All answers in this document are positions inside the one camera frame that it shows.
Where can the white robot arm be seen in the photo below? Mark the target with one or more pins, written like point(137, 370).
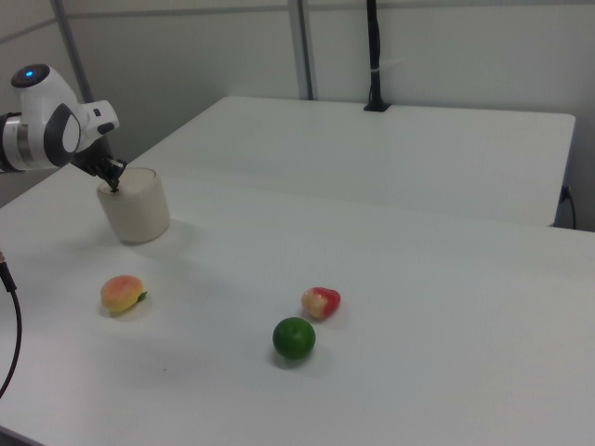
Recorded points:
point(42, 130)

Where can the green toy lime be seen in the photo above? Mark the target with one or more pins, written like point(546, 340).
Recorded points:
point(293, 338)

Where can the red toy strawberry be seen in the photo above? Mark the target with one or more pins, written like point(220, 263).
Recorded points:
point(325, 302)

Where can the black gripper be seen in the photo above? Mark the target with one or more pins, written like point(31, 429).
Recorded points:
point(90, 162)

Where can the orange yellow toy peach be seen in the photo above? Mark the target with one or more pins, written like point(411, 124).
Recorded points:
point(118, 292)

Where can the black camera pole with base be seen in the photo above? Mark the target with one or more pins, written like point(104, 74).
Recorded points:
point(374, 56)

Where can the beige garbage bin with lid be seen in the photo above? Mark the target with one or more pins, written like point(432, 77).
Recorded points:
point(139, 218)

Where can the grey partition frame post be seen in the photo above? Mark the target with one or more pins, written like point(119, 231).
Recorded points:
point(302, 46)
point(70, 42)

